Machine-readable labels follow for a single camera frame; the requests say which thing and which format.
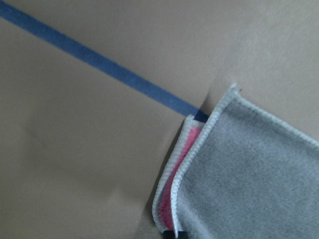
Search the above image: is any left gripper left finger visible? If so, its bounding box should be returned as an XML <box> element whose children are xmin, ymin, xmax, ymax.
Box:
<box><xmin>162</xmin><ymin>231</ymin><xmax>175</xmax><ymax>239</ymax></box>

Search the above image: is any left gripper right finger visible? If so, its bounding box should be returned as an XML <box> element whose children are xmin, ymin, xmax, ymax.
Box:
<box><xmin>177</xmin><ymin>231</ymin><xmax>188</xmax><ymax>239</ymax></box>

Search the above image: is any pink towel with white trim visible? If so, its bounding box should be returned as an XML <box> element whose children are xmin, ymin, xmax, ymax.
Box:
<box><xmin>152</xmin><ymin>86</ymin><xmax>319</xmax><ymax>239</ymax></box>

